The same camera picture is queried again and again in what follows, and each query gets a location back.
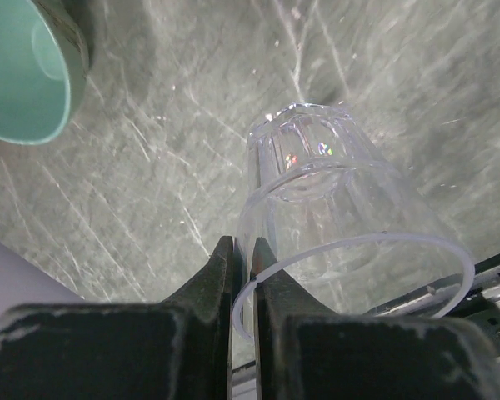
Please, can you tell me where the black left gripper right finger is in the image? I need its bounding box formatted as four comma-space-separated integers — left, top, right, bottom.
252, 236, 500, 400

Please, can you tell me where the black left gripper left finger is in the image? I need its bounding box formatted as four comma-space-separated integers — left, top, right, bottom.
0, 236, 233, 399

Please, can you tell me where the clear glass cup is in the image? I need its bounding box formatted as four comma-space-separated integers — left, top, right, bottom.
232, 103, 475, 341

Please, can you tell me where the mint green mug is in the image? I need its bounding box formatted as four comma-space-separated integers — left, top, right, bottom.
0, 1, 89, 145

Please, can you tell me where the aluminium mounting rail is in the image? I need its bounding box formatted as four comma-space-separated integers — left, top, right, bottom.
367, 253, 500, 356

